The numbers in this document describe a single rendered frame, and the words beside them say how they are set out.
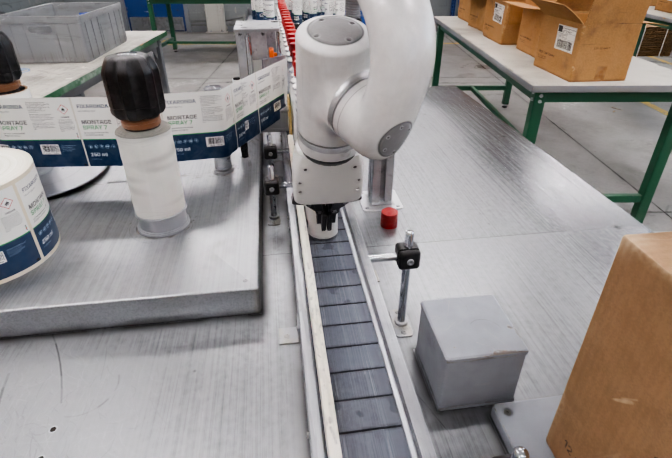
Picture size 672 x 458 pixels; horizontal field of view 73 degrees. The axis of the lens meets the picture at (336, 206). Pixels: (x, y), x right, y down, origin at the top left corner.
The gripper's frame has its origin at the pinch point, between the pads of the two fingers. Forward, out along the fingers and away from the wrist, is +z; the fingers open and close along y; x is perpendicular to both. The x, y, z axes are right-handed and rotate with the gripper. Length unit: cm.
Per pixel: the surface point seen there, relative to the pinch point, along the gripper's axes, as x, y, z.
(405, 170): -31.5, -24.2, 23.5
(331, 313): 16.5, 1.1, 0.7
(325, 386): 28.9, 3.5, -7.5
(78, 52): -172, 102, 73
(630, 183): -126, -213, 146
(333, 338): 20.8, 1.4, -0.8
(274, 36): -69, 6, 8
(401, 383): 31.3, -3.2, -13.4
